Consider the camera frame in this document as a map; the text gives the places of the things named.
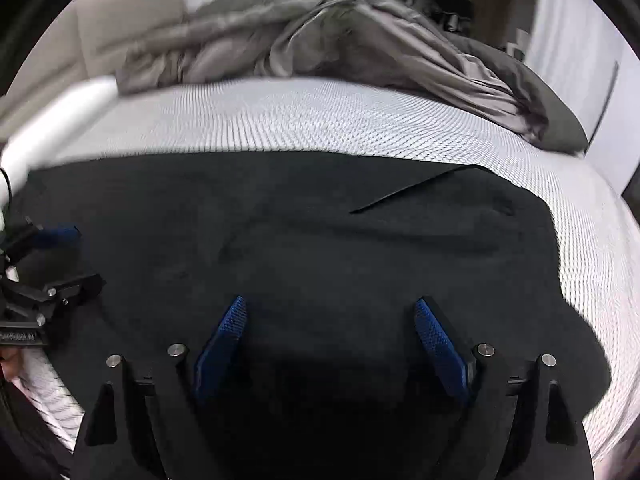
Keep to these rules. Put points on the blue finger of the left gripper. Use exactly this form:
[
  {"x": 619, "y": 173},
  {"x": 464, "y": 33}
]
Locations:
[{"x": 58, "y": 237}]

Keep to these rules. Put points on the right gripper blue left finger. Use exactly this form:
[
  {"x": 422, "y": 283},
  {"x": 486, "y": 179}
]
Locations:
[{"x": 162, "y": 431}]

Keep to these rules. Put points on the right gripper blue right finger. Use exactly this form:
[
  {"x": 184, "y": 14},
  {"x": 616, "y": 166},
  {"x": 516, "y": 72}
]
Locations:
[{"x": 509, "y": 428}]

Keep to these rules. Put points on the black pants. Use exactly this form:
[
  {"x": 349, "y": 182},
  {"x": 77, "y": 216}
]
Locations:
[{"x": 330, "y": 253}]

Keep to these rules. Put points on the white pillow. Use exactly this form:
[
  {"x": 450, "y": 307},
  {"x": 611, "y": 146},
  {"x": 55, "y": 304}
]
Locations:
[{"x": 41, "y": 137}]

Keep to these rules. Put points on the white patterned mattress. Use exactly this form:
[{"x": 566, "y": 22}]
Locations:
[{"x": 598, "y": 236}]

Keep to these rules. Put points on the beige padded headboard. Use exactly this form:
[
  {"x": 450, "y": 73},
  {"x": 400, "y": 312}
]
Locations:
[{"x": 89, "y": 38}]

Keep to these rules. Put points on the grey crumpled blanket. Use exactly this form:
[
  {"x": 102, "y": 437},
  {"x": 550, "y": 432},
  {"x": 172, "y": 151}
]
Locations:
[{"x": 382, "y": 43}]

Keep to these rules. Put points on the white curtain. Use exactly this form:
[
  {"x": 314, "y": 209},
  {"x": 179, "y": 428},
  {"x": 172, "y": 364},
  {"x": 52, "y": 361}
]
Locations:
[{"x": 586, "y": 61}]

